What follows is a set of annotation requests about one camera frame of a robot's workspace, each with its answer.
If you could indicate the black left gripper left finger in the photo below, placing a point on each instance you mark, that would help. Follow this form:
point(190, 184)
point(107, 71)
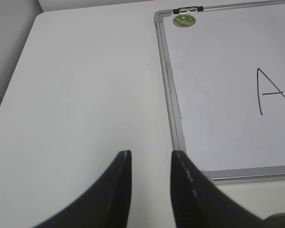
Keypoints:
point(105, 204)

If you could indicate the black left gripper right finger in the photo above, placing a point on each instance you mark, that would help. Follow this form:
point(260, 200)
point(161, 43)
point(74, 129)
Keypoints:
point(198, 203)

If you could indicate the round green magnet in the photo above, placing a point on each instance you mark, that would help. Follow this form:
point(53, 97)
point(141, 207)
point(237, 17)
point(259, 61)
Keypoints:
point(184, 20)

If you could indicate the white board with aluminium frame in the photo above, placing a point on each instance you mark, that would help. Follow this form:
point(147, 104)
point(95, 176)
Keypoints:
point(224, 80)

